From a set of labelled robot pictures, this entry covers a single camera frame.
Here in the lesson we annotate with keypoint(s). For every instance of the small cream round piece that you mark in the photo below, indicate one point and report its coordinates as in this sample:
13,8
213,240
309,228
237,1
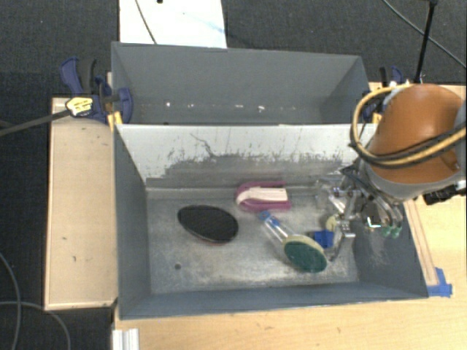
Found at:
332,222

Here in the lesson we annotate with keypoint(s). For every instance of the black cylinder on white bracket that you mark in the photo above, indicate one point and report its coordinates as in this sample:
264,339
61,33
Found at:
439,196

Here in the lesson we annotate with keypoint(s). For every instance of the purple and white curved clip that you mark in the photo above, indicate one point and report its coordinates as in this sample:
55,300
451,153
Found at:
266,195

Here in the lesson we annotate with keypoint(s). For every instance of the pale wood board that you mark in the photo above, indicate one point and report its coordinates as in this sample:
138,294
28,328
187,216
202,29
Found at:
80,202

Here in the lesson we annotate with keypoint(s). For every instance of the small blue block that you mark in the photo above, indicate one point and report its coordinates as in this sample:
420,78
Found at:
323,238

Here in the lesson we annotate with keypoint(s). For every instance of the grey metal bin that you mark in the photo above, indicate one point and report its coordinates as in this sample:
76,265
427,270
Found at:
233,261

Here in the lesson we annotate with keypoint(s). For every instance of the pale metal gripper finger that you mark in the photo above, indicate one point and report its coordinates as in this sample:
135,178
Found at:
337,206
341,244

